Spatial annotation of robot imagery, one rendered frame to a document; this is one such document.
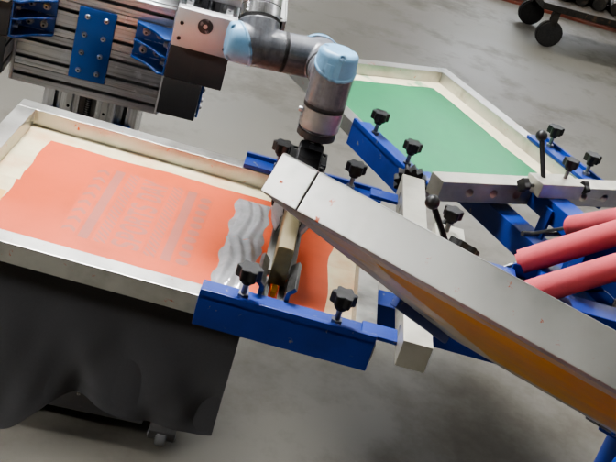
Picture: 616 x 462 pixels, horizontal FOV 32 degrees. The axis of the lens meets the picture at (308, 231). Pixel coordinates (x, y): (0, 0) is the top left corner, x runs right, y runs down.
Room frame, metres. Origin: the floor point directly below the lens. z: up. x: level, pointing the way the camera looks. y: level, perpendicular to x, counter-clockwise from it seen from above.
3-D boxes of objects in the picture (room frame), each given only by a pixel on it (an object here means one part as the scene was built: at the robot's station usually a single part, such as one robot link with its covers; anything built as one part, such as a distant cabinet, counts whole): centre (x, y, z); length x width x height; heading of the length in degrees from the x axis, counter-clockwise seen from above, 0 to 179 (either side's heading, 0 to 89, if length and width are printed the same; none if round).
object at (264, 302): (1.53, -0.01, 0.97); 0.30 x 0.05 x 0.07; 93
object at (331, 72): (1.83, 0.04, 1.31); 0.09 x 0.08 x 0.11; 17
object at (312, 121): (1.83, 0.04, 1.23); 0.08 x 0.08 x 0.05
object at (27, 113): (1.80, 0.25, 0.97); 0.79 x 0.58 x 0.04; 93
